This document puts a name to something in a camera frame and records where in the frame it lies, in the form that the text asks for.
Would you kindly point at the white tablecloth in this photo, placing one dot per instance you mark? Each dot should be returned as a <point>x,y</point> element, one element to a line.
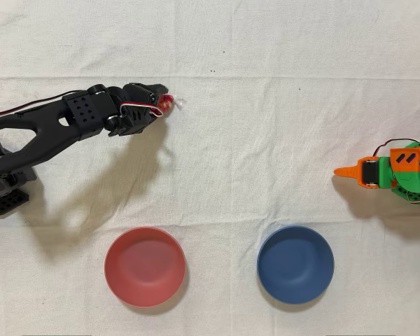
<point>266,140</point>

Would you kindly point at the blue bowl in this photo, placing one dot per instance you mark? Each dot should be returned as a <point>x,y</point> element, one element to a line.
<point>295,264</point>

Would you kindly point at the red candy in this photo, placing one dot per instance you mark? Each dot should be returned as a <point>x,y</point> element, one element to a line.
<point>166,102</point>

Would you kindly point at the red bowl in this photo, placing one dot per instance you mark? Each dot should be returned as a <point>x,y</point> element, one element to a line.
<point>145,266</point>

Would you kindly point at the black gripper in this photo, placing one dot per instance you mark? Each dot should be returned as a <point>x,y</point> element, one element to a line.
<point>142,91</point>

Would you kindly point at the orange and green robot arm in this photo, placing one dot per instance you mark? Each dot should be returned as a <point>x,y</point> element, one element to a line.
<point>416,166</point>

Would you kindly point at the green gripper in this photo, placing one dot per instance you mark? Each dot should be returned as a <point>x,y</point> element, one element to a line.
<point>369,171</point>

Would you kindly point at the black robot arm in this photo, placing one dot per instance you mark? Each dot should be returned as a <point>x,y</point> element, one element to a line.
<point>49,129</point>

